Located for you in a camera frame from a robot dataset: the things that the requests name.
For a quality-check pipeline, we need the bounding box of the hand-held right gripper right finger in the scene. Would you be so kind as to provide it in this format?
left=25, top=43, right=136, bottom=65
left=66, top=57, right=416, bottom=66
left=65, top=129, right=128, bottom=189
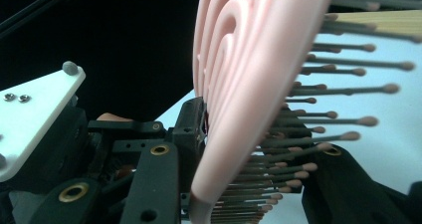
left=301, top=144, right=422, bottom=224

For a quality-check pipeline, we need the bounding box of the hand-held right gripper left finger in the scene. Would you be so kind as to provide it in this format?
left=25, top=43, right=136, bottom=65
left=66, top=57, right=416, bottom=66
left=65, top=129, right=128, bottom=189
left=118, top=141, right=182, bottom=224

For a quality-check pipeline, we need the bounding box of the pink hairbrush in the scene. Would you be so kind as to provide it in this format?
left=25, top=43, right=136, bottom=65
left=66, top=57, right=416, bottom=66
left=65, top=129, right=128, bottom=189
left=188, top=0, right=422, bottom=224

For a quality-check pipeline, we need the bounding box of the black tripod stand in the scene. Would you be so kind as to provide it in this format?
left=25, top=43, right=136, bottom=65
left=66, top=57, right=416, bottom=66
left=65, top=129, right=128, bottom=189
left=0, top=0, right=86, bottom=41

